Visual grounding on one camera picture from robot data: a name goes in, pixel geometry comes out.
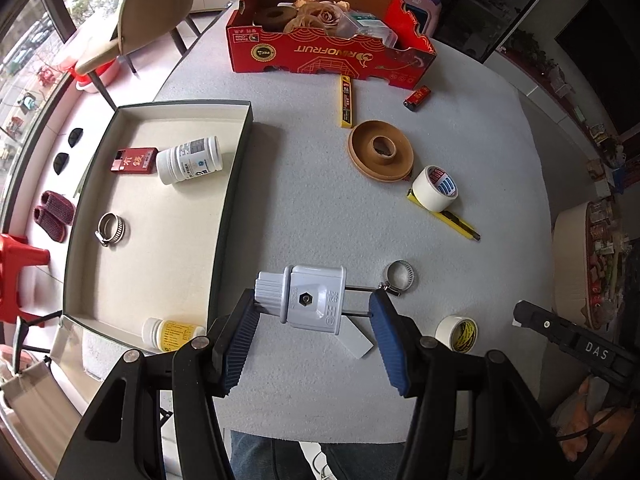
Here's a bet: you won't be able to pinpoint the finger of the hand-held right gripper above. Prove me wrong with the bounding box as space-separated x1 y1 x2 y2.
512 301 578 361

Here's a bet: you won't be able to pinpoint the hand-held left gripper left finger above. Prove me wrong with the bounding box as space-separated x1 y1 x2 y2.
55 287 261 480

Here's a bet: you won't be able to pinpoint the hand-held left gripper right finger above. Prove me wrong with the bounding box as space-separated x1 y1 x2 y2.
367 287 588 480

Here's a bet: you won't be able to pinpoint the grey rectangular block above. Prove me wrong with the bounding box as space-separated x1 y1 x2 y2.
336 317 376 361

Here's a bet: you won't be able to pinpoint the small white tape roll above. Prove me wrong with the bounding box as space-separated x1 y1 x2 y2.
434 314 478 353

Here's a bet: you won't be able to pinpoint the yellow label white bottle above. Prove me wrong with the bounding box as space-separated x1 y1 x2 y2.
141 316 207 353

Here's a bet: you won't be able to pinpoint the white power plug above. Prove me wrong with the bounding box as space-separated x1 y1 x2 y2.
254 264 376 326

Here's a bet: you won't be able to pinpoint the grey rectangular tray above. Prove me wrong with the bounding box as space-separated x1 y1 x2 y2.
61 99 254 351

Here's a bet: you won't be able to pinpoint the metal hose clamp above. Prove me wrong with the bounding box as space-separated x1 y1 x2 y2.
95 212 127 248
378 259 418 297

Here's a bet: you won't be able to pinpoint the grey label white bottle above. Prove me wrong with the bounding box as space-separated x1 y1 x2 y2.
156 135 222 186

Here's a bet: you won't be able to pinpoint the red gold-print pack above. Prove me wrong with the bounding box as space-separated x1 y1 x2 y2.
110 146 157 175

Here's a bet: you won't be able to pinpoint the orange soft object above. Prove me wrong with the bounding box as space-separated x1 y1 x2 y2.
575 375 626 433

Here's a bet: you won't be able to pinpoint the yellow utility knife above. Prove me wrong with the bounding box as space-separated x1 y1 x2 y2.
406 187 482 242

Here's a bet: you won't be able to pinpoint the large white tape roll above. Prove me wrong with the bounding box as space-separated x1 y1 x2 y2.
411 164 460 213

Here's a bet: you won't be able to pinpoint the orange-brown plastic spool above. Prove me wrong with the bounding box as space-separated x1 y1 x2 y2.
347 120 416 183

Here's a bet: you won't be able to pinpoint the beige bag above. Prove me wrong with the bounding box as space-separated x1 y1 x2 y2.
0 355 81 441

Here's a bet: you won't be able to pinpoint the dark red slipper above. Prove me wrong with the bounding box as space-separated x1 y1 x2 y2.
41 190 76 221
34 205 68 243

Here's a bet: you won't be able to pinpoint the red plastic stool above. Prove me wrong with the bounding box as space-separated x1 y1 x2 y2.
0 233 51 326

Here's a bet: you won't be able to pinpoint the yellow blade case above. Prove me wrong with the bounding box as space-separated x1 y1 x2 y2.
339 74 355 128

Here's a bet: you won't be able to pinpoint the red lighter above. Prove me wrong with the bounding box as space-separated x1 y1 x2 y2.
402 85 433 110

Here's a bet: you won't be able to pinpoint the black television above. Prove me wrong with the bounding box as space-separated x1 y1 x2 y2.
554 0 640 136

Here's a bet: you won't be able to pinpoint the red cardboard box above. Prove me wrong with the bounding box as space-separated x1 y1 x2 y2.
225 0 437 86

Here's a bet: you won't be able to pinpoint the red plastic object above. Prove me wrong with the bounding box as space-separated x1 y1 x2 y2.
62 35 121 95

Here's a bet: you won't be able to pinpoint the clear plastic box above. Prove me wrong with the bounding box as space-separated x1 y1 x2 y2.
340 10 401 51

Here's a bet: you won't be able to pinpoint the beige fabric roses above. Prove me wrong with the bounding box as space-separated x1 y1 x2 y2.
285 0 351 33

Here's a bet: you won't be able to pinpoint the beige chair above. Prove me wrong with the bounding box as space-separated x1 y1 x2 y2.
75 0 206 111

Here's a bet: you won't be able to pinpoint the dark brown ring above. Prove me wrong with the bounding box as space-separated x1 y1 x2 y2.
252 4 301 28

